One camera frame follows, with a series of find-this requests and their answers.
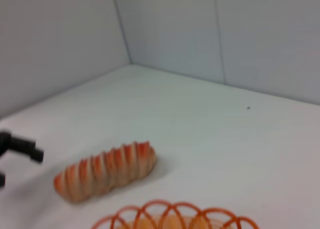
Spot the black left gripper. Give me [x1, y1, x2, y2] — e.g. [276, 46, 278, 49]
[0, 130, 45, 189]

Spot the orange striped bread loaf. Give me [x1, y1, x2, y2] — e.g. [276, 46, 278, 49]
[53, 140, 158, 204]

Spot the orange wire basket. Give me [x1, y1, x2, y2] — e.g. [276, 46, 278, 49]
[89, 199, 261, 229]

